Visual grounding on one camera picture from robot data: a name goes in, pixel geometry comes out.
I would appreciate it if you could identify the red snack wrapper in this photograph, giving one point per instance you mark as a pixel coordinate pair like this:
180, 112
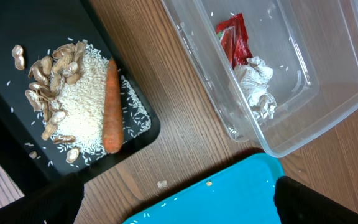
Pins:
233, 37

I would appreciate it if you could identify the black waste tray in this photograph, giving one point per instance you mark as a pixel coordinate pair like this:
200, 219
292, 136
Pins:
40, 27

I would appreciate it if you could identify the pile of peanut shells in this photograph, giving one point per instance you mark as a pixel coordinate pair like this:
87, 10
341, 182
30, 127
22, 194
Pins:
49, 74

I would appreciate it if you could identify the pile of white rice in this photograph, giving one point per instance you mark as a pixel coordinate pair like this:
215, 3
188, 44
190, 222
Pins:
84, 103

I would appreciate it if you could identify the white tissue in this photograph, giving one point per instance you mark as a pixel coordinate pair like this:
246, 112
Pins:
253, 81

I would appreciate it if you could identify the teal plastic tray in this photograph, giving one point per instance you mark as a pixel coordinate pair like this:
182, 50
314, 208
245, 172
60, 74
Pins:
241, 193

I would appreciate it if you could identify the orange carrot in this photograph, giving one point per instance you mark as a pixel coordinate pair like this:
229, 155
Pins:
112, 136

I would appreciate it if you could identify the clear plastic bin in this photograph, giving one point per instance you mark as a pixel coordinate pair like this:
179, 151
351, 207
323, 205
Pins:
312, 48

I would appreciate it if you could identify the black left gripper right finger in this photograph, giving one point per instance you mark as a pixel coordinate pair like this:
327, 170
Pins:
299, 204

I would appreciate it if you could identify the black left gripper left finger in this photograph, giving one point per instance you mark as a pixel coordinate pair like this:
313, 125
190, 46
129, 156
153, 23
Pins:
58, 202

